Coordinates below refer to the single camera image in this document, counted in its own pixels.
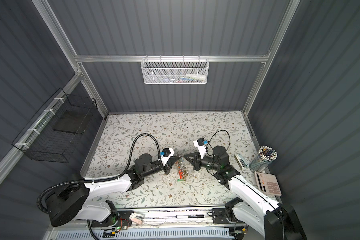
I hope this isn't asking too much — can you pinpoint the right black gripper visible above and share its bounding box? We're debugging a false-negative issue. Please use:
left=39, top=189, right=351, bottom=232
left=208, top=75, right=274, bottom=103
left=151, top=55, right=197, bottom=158
left=184, top=151, right=220, bottom=173

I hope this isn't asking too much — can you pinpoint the large keyring with coloured keys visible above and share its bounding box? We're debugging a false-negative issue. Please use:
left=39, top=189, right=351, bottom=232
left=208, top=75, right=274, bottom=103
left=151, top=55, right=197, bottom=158
left=177, top=160, right=188, bottom=182

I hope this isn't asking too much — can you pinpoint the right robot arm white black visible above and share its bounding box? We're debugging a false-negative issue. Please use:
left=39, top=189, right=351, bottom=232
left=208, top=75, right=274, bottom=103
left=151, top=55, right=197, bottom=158
left=184, top=146, right=307, bottom=240

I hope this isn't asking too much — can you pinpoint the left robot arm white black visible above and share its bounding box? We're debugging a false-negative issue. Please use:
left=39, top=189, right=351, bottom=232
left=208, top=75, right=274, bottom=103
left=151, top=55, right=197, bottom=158
left=44, top=152, right=181, bottom=227

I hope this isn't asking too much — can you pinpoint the black marker pen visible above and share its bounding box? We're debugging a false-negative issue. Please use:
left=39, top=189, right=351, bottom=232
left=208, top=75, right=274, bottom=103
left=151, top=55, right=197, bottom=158
left=175, top=215, right=205, bottom=219

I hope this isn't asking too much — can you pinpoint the clear cup of pens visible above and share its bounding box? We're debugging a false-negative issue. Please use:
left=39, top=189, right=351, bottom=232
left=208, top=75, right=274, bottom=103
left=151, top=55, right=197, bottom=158
left=249, top=146, right=278, bottom=172

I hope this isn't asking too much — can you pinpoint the pink calculator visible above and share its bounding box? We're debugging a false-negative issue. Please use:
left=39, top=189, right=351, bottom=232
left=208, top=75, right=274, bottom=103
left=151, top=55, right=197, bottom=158
left=255, top=172, right=282, bottom=196

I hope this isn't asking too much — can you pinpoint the white bottle in basket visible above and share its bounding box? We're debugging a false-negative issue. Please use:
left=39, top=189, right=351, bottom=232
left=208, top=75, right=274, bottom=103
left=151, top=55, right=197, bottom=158
left=186, top=74, right=207, bottom=82

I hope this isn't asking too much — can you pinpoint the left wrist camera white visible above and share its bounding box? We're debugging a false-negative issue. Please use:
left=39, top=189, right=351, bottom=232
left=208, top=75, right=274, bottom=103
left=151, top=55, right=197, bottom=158
left=159, top=148, right=175, bottom=166

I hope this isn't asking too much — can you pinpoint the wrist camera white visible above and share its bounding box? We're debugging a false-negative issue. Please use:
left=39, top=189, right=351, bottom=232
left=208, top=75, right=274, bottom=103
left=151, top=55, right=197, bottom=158
left=194, top=138, right=208, bottom=159
left=159, top=148, right=175, bottom=166

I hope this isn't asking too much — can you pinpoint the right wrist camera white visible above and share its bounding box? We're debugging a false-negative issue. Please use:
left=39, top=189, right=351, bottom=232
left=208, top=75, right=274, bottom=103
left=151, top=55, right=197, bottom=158
left=194, top=138, right=208, bottom=159

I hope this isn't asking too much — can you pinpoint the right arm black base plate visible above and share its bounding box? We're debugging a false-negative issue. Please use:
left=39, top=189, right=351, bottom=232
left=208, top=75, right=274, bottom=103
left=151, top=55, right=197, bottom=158
left=208, top=208, right=247, bottom=225

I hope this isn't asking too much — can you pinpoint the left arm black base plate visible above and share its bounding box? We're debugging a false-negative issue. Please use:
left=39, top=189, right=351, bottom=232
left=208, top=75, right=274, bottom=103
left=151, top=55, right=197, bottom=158
left=91, top=211, right=134, bottom=228

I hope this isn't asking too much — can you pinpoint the black corrugated cable hose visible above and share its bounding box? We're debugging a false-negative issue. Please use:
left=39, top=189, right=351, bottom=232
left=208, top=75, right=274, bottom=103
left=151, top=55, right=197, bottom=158
left=36, top=133, right=162, bottom=214

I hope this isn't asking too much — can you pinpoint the white wire mesh basket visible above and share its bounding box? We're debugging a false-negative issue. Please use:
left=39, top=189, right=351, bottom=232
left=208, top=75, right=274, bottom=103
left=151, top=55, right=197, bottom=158
left=141, top=60, right=210, bottom=85

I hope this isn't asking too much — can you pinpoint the black wire mesh basket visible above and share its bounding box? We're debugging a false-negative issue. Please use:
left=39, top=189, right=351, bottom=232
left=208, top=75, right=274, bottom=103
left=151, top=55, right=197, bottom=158
left=12, top=90, right=98, bottom=163

